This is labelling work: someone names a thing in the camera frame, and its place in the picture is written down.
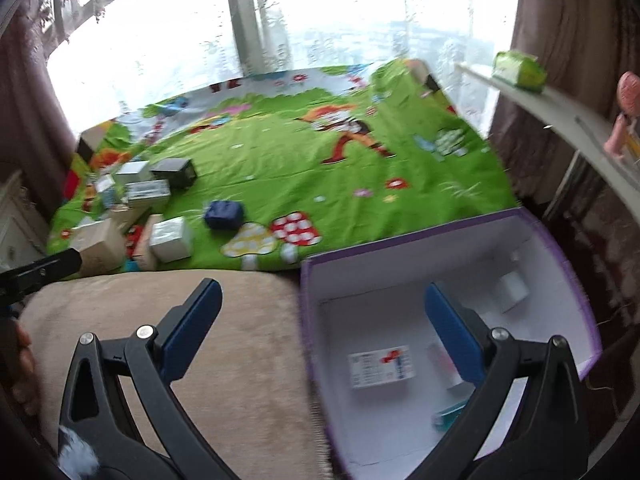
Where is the left hand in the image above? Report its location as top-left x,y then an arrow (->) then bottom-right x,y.
12,322 -> 40,416

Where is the white cabinet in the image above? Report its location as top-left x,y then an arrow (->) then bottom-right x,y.
0,170 -> 49,271

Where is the teal small box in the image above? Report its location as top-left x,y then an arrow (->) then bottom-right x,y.
432,400 -> 468,432

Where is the beige cardboard box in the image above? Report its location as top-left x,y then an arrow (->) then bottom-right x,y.
70,219 -> 126,276

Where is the white pink flat box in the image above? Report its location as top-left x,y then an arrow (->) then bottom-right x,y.
427,342 -> 464,390

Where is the white long carton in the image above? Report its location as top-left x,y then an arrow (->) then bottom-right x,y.
132,214 -> 163,271

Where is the small blue white box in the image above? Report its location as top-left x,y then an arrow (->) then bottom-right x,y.
94,174 -> 122,209

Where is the small white box in bin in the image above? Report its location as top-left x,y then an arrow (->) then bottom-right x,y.
494,271 -> 529,313

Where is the purple storage box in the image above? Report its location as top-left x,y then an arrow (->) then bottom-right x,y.
302,208 -> 601,479

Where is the left brown curtain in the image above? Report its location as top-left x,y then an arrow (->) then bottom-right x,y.
1,0 -> 76,218

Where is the grey label box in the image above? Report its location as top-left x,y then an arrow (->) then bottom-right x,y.
125,180 -> 171,209

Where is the silver white cube box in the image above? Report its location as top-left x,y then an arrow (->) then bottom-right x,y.
150,217 -> 193,263

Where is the white red medicine box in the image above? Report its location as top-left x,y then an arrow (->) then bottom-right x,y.
348,346 -> 416,389

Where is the black box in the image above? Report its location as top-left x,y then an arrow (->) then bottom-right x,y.
151,158 -> 198,191

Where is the dark blue box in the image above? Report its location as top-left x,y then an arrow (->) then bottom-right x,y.
203,200 -> 245,231

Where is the white lace curtain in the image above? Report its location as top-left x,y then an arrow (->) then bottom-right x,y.
39,0 -> 518,132

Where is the green cartoon play mat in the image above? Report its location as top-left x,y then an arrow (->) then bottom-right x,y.
47,60 -> 518,271

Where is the pink handheld fan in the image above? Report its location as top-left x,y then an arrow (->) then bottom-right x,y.
603,72 -> 640,162

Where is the green tissue pack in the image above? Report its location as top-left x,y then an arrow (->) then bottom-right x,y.
492,50 -> 548,93

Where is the brown patterned curtain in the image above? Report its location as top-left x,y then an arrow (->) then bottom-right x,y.
489,0 -> 639,326

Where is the window frame post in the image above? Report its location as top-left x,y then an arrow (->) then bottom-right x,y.
228,0 -> 266,76

